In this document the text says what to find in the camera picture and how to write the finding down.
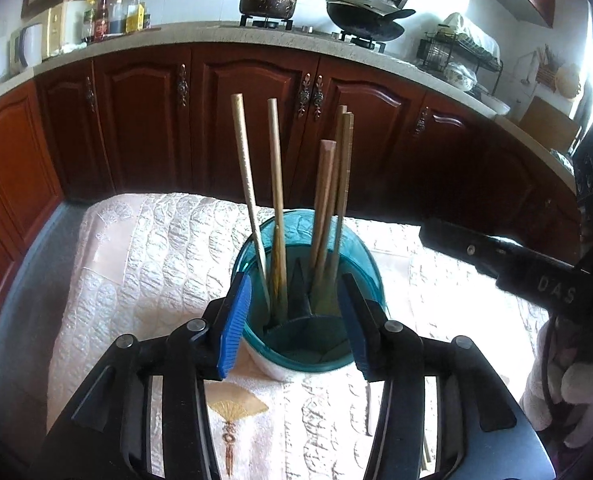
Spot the teal-lidded utensil holder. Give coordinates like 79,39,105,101
231,209,387,382

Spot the wooden cutting board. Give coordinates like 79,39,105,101
519,96,584,153

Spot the black wok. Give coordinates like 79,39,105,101
325,0,417,42

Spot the beige appliance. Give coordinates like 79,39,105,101
9,27,27,79

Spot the wall chopstick holder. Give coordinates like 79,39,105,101
535,46,559,92

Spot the white cloth on rack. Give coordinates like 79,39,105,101
436,11,501,61

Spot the white bowl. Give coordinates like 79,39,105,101
473,91,511,115

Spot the gas stove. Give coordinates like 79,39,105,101
221,14,387,53

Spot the white quilted cloth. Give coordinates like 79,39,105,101
46,192,552,480

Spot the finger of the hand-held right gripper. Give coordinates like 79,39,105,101
419,217,508,281

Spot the yellow oil bottle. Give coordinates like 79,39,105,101
125,0,144,31

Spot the dark red sauce bottle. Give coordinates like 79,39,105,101
95,0,110,41

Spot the yellow capped bottle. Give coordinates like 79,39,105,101
81,0,96,43

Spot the cream carton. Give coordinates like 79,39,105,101
46,2,68,58

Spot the dark soy sauce bottle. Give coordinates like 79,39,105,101
109,0,126,36

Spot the pale bamboo chopstick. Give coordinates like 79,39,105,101
230,93,272,311
267,98,290,318

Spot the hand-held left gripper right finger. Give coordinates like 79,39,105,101
337,271,552,480

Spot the patterned porcelain tureen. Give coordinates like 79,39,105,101
443,61,477,92

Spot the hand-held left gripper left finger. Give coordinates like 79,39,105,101
31,271,253,480

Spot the round straw brush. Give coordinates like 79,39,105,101
553,62,582,98

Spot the person's right hand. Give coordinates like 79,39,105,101
520,319,593,450

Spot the stone kitchen countertop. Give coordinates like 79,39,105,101
0,20,577,196

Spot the black dish rack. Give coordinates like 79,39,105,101
416,32,504,88

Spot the white jug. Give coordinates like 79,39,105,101
19,24,44,68

